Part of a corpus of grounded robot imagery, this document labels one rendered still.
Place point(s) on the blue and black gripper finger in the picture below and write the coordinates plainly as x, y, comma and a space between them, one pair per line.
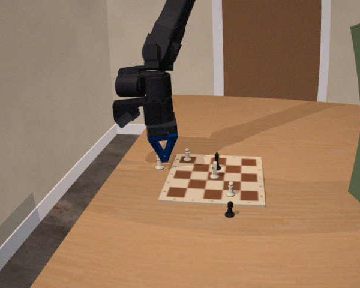
172, 138
163, 151

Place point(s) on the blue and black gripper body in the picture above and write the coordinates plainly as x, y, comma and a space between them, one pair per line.
168, 120

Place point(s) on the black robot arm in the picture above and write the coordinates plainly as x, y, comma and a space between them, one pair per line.
159, 55

